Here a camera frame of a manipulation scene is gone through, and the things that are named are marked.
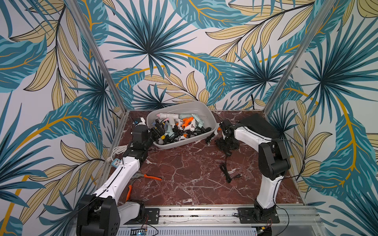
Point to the orange glue gun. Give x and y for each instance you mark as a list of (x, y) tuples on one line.
[(187, 121)]

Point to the light blue glue gun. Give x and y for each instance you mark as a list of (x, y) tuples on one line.
[(199, 121)]

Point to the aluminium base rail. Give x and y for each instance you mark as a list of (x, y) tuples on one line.
[(221, 220)]

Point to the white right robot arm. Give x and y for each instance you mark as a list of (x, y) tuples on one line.
[(273, 161)]

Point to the light blue power strip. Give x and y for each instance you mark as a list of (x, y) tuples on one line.
[(116, 162)]

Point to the grey plastic storage box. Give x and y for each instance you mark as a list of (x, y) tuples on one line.
[(194, 107)]

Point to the orange handled pliers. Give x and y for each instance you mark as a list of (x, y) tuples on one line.
[(141, 179)]

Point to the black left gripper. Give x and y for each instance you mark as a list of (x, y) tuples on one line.
[(161, 130)]

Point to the black orange-trigger glue gun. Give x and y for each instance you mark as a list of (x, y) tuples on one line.
[(227, 152)]

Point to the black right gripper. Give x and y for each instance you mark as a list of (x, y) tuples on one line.
[(223, 141)]

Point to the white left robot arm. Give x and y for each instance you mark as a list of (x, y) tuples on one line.
[(98, 213)]

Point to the large white pink-trigger glue gun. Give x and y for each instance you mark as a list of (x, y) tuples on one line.
[(170, 116)]

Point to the black plastic tool case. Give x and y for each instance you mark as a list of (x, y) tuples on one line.
[(261, 126)]

